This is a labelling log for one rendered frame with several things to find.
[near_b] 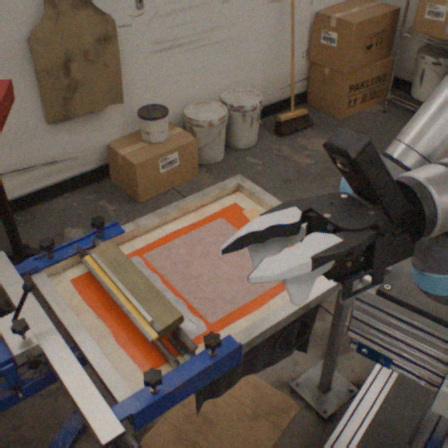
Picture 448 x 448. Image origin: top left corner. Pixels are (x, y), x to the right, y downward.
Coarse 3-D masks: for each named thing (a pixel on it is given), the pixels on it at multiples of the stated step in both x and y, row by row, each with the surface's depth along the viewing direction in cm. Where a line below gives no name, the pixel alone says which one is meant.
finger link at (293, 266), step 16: (304, 240) 47; (320, 240) 46; (336, 240) 46; (272, 256) 45; (288, 256) 45; (304, 256) 44; (256, 272) 44; (272, 272) 44; (288, 272) 44; (304, 272) 45; (320, 272) 48; (288, 288) 46; (304, 288) 47
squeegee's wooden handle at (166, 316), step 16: (112, 256) 138; (112, 272) 134; (128, 272) 133; (128, 288) 129; (144, 288) 128; (144, 304) 125; (160, 304) 124; (160, 320) 121; (176, 320) 121; (160, 336) 120
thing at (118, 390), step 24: (216, 192) 173; (264, 192) 173; (168, 216) 164; (120, 240) 156; (72, 264) 149; (48, 288) 138; (336, 288) 141; (72, 312) 131; (288, 312) 131; (72, 336) 125; (240, 336) 125; (264, 336) 128; (96, 360) 120; (120, 384) 115
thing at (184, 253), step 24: (216, 216) 168; (240, 216) 168; (168, 240) 159; (192, 240) 159; (216, 240) 159; (168, 264) 150; (192, 264) 150; (96, 288) 143; (168, 288) 143; (96, 312) 136; (120, 312) 136
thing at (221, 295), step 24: (216, 264) 150; (240, 264) 150; (192, 288) 143; (216, 288) 143; (240, 288) 143; (264, 288) 143; (192, 312) 136; (216, 312) 136; (240, 312) 136; (120, 336) 130; (144, 336) 130; (168, 336) 130; (144, 360) 124
